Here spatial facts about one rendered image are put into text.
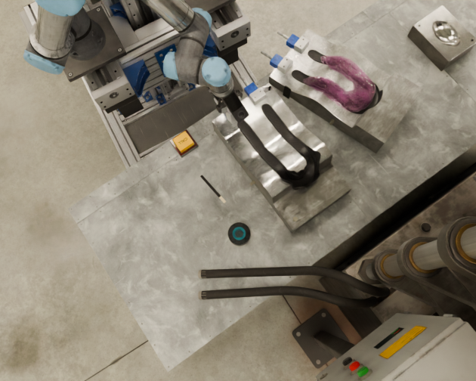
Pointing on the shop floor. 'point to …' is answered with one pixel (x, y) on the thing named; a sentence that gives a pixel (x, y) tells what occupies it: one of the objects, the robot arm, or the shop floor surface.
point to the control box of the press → (397, 350)
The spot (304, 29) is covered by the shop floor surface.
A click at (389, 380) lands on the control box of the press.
